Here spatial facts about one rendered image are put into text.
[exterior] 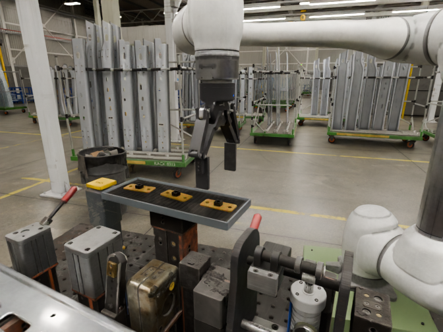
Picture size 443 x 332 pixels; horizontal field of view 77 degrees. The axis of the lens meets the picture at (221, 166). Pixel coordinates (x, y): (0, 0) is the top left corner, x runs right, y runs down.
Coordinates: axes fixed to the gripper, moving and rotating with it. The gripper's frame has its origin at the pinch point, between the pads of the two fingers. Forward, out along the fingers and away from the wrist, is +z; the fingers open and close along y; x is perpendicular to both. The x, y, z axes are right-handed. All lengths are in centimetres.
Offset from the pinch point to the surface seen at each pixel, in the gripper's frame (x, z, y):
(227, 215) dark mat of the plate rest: 4.0, 8.1, 3.3
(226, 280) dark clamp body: 8.6, 16.6, 13.0
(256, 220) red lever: 10.1, 9.1, 0.8
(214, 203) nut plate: -0.4, 7.3, 0.8
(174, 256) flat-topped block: -10.6, 22.9, 4.2
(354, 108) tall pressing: 9, 44, -666
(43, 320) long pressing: -22.1, 24.0, 31.2
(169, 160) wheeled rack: -224, 97, -273
